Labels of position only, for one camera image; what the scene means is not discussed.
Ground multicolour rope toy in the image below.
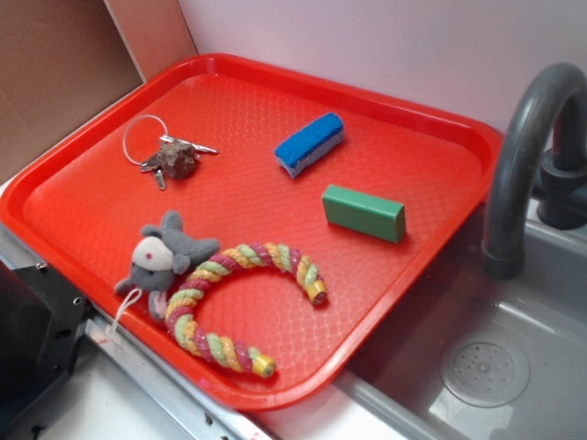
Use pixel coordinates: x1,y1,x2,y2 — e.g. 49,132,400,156
163,243,327,379

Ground red plastic tray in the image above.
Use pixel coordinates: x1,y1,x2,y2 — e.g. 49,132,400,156
1,54,501,412

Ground blue sponge block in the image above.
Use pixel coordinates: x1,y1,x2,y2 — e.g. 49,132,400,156
274,113,345,179

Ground brown cardboard panel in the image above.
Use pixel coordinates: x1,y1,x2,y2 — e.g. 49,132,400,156
1,1,197,182

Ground grey toy sink basin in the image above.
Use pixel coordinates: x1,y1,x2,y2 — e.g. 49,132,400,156
338,213,586,439

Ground green rectangular block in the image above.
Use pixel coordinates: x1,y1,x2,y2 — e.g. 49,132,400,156
322,185,406,243

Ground keys with brown keychain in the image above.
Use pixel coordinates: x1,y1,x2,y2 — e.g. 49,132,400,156
122,115,219,191

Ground grey plush mouse toy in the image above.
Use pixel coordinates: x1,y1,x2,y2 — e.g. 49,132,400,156
111,210,220,330

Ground grey toy faucet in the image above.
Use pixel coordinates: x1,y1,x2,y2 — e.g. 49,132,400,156
482,62,586,280

